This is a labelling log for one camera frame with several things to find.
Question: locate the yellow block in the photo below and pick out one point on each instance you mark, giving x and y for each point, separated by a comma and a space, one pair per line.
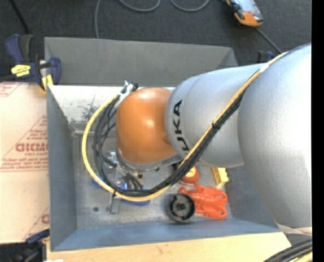
221, 175

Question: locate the black round wheel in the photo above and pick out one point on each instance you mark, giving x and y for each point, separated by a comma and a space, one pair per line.
180, 208

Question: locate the orange round toy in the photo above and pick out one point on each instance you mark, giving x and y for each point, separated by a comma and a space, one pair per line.
192, 175

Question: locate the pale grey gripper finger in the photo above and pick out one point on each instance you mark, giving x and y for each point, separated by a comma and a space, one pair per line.
116, 205

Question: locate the brown cardboard board, red print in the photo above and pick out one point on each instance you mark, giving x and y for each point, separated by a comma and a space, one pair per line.
20, 190

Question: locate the grey metal bin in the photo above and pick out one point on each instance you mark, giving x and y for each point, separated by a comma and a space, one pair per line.
77, 220

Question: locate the blue flat object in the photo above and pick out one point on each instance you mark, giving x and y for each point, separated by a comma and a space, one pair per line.
138, 202

